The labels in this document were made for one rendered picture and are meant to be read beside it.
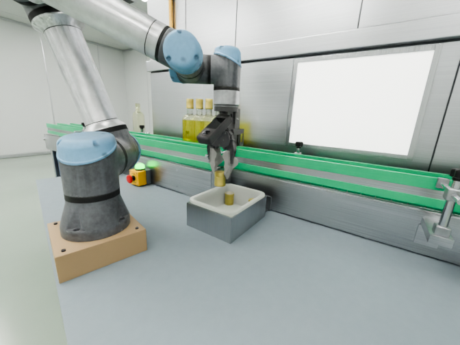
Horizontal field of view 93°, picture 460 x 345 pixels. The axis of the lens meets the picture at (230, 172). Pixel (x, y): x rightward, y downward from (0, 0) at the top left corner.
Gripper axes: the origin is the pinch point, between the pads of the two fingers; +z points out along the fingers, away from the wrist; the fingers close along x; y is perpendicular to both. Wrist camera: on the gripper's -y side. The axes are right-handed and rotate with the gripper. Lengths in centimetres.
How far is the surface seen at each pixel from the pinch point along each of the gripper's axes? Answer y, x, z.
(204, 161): 13.4, 17.8, 0.9
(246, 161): 22.8, 3.9, -0.1
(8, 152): 63, 607, 79
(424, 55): 39, -45, -37
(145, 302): -32.6, -7.2, 16.9
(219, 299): -23.8, -18.1, 17.0
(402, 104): 39, -43, -23
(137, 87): 341, 545, -83
